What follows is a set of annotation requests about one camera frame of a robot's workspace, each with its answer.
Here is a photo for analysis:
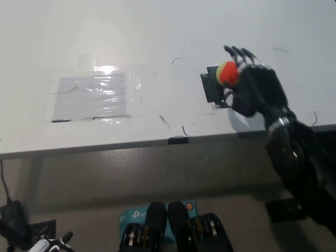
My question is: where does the black power cable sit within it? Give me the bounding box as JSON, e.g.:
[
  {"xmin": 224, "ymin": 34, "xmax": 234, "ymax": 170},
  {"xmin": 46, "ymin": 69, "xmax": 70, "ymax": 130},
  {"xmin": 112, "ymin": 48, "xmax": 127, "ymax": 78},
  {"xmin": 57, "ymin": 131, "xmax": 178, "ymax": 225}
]
[{"xmin": 0, "ymin": 160, "xmax": 13, "ymax": 204}]

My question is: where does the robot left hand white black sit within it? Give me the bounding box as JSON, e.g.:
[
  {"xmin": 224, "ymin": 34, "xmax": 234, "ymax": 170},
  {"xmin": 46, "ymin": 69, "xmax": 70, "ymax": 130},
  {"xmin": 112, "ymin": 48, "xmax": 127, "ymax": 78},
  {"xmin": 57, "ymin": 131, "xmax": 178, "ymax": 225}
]
[{"xmin": 27, "ymin": 231, "xmax": 74, "ymax": 252}]

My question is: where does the grey table leg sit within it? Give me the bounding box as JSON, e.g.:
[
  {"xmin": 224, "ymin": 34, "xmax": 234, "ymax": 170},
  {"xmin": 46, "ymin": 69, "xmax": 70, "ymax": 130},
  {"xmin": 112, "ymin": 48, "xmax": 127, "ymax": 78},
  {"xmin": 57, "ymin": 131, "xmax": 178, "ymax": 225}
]
[{"xmin": 26, "ymin": 156, "xmax": 45, "ymax": 210}]

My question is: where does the teal tp-link box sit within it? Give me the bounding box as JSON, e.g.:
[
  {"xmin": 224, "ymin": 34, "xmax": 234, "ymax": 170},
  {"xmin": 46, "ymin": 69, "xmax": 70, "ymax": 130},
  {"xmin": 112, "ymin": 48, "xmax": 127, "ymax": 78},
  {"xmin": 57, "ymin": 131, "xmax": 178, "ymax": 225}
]
[{"xmin": 120, "ymin": 200, "xmax": 197, "ymax": 239}]

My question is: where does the clear plastic sheet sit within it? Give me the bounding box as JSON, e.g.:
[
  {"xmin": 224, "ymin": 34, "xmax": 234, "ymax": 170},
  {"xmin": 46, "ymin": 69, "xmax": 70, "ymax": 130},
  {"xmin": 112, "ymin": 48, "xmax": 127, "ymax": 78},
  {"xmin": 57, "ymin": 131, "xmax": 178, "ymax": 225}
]
[{"xmin": 49, "ymin": 65, "xmax": 145, "ymax": 123}]

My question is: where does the robot right hand black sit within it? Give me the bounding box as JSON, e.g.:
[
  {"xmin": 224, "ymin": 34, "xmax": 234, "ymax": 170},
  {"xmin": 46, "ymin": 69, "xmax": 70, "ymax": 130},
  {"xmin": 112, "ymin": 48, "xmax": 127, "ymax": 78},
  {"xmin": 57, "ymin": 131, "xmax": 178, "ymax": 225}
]
[{"xmin": 223, "ymin": 45, "xmax": 298, "ymax": 132}]

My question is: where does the orange yellow tennis ball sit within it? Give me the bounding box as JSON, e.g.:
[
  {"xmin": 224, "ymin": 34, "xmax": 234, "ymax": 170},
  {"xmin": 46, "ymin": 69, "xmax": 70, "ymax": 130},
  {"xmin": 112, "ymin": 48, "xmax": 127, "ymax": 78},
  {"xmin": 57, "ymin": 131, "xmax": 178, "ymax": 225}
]
[{"xmin": 215, "ymin": 61, "xmax": 240, "ymax": 86}]

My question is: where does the small black tape strip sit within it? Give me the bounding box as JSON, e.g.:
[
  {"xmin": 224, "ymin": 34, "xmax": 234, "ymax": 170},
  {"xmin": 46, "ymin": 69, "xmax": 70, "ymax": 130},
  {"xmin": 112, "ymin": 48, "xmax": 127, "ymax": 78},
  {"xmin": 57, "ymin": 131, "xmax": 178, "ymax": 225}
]
[{"xmin": 168, "ymin": 135, "xmax": 190, "ymax": 145}]

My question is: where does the black tape patch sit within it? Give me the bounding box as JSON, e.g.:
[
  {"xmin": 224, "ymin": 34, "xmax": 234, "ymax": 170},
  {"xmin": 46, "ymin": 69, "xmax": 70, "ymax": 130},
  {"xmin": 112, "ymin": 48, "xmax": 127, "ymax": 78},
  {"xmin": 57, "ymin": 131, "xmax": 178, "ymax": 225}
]
[{"xmin": 199, "ymin": 66, "xmax": 233, "ymax": 109}]

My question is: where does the black power adapter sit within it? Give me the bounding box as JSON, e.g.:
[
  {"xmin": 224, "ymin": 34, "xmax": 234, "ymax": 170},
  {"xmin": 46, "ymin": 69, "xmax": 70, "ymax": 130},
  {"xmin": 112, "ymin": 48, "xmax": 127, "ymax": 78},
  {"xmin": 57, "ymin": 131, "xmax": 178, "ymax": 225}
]
[{"xmin": 0, "ymin": 199, "xmax": 32, "ymax": 249}]

